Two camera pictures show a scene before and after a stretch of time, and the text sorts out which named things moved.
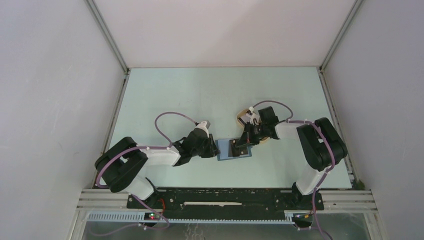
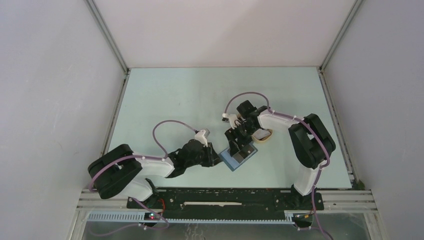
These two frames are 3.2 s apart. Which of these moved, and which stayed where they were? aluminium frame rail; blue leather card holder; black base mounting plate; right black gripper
Moved: blue leather card holder; right black gripper
Stayed: black base mounting plate; aluminium frame rail
